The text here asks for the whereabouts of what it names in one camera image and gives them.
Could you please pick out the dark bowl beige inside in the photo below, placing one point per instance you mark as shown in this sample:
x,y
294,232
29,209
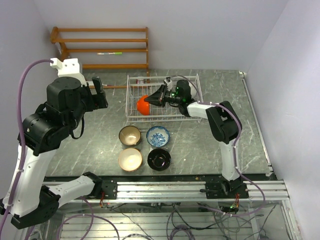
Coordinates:
x,y
130,136

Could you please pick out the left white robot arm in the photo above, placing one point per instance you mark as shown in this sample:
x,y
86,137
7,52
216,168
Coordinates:
x,y
53,121

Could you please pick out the green white pen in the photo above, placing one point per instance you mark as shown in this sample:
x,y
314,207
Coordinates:
x,y
109,53

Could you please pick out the glossy black bowl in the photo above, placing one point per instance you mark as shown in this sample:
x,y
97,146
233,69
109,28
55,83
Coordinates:
x,y
159,159

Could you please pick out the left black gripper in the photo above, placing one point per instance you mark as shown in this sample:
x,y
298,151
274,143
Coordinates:
x,y
100,101

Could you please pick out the brown bowl cream inside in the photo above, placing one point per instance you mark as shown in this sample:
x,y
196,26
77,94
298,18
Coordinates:
x,y
130,159

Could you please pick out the white ceramic bowl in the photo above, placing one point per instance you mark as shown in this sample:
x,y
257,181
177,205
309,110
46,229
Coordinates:
x,y
193,90

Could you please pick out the wooden slatted shelf rack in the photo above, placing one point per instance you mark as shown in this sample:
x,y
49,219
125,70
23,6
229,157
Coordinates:
x,y
56,38

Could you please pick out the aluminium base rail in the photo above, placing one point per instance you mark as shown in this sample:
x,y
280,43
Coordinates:
x,y
189,188

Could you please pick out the orange red bowl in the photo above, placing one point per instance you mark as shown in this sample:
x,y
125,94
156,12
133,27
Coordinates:
x,y
143,107

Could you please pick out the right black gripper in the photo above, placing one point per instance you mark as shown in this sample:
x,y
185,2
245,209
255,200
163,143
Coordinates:
x,y
158,98

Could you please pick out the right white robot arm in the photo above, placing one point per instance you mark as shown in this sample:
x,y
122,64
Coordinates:
x,y
223,121

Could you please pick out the blue patterned white bowl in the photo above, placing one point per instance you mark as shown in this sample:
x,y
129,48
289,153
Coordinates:
x,y
158,136

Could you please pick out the white wire dish rack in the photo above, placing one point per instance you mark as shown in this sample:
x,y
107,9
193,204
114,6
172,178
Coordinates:
x,y
142,85

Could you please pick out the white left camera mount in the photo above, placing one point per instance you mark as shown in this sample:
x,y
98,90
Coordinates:
x,y
69,68

